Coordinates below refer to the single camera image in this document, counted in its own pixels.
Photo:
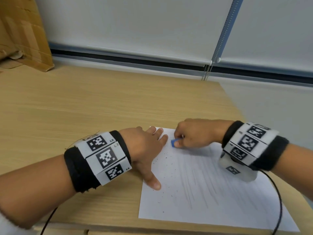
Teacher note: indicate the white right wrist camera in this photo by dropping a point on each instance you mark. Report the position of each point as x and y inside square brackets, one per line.
[242, 173]

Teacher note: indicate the wide white roller blind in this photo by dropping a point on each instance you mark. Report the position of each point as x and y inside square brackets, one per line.
[134, 21]

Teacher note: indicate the black left wristband with markers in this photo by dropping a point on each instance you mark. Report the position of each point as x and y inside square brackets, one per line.
[105, 157]

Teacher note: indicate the person's right forearm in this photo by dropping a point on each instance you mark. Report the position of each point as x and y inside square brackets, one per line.
[298, 166]

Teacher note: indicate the person's left hand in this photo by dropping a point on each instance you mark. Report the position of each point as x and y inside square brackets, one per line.
[141, 146]

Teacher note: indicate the blue window post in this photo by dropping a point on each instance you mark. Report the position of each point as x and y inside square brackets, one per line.
[227, 26]

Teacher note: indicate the brown cardboard box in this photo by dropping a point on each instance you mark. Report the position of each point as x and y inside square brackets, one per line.
[22, 31]

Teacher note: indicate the black right wristband with markers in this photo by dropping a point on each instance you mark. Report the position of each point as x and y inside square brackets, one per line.
[249, 141]

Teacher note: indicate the black wristband with markers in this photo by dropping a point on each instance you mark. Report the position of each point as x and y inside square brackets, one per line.
[105, 157]
[249, 141]

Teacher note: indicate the wooden desk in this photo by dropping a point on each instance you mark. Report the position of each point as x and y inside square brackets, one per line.
[97, 105]

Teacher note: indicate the person's left forearm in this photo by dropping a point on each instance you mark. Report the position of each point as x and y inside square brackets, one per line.
[34, 188]

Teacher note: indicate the person's right hand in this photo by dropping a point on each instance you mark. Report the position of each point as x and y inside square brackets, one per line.
[203, 133]

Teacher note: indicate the narrow white roller blind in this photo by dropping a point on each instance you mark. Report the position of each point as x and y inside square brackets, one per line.
[274, 31]

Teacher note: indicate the blue eraser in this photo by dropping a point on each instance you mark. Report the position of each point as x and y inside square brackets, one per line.
[172, 143]

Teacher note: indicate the dark window frame rail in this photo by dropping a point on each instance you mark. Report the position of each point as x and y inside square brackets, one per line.
[122, 59]

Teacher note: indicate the white paper sheet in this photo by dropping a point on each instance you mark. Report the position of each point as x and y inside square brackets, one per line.
[207, 193]

